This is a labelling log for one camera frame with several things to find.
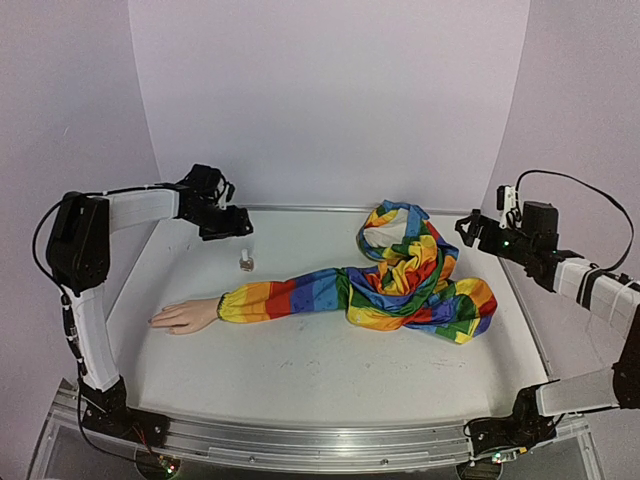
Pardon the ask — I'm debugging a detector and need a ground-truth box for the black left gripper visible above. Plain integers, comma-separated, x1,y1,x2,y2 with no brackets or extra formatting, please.
190,202,256,242

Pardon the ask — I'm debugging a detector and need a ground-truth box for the clear glitter nail polish bottle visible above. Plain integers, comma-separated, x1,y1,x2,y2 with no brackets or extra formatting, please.
239,248,254,272

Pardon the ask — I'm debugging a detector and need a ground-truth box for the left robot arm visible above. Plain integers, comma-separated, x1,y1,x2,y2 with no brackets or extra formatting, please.
33,164,253,398

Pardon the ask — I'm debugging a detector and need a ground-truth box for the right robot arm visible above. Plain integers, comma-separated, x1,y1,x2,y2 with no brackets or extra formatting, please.
455,199,639,417

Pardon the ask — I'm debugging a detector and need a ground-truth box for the rainbow striped sleeve cloth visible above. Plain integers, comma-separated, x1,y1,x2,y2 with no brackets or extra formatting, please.
217,201,498,344

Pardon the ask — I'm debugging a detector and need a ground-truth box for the mannequin hand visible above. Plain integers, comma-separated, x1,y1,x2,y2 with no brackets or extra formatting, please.
149,298,220,335

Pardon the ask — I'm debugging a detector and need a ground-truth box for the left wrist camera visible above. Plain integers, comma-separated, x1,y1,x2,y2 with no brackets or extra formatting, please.
212,174,235,210

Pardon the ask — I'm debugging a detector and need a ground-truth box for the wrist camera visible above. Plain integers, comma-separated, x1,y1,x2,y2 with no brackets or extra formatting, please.
212,174,235,210
496,185,521,229

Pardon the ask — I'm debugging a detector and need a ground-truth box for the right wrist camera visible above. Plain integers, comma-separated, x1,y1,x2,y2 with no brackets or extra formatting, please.
496,185,521,229

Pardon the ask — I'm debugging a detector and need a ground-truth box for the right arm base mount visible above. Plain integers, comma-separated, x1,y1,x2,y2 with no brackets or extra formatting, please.
463,384,564,459

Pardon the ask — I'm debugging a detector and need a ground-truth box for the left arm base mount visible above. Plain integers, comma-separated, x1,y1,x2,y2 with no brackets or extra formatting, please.
80,377,170,448

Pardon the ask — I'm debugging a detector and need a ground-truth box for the aluminium front rail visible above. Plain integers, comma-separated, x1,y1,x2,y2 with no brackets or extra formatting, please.
46,384,603,479

